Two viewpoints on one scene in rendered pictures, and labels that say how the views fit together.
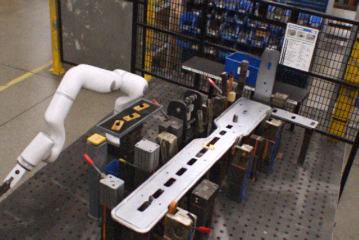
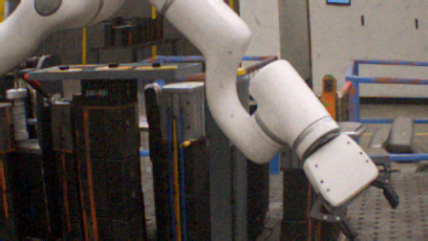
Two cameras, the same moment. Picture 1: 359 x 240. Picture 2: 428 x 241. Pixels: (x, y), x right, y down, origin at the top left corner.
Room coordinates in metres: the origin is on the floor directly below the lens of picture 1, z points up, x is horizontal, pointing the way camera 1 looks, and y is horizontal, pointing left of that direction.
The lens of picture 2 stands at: (1.82, 1.84, 1.29)
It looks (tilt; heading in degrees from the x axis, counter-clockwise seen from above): 9 degrees down; 263
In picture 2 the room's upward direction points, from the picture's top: 1 degrees counter-clockwise
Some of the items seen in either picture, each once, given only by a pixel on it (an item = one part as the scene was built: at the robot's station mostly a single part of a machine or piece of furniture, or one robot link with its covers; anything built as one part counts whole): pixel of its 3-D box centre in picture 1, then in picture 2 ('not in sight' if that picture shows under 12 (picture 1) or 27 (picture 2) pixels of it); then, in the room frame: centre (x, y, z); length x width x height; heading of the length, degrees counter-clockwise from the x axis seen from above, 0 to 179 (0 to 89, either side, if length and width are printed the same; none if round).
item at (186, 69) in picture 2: (131, 116); (108, 71); (1.85, 0.25, 1.16); 0.37 x 0.14 x 0.02; 152
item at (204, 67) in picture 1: (242, 78); not in sight; (2.78, -0.41, 1.02); 0.90 x 0.22 x 0.03; 62
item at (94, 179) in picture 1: (97, 180); (228, 191); (1.62, 0.37, 0.92); 0.08 x 0.08 x 0.44; 62
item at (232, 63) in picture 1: (249, 69); not in sight; (2.77, -0.43, 1.10); 0.30 x 0.17 x 0.13; 56
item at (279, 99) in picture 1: (275, 119); not in sight; (2.49, -0.62, 0.88); 0.08 x 0.08 x 0.36; 62
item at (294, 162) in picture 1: (305, 145); not in sight; (2.26, -0.79, 0.84); 0.11 x 0.06 x 0.29; 62
